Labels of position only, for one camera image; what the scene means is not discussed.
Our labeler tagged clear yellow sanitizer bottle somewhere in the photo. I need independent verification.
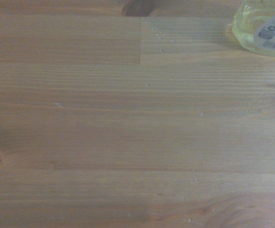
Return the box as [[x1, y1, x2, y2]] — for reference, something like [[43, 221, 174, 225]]
[[231, 0, 275, 57]]

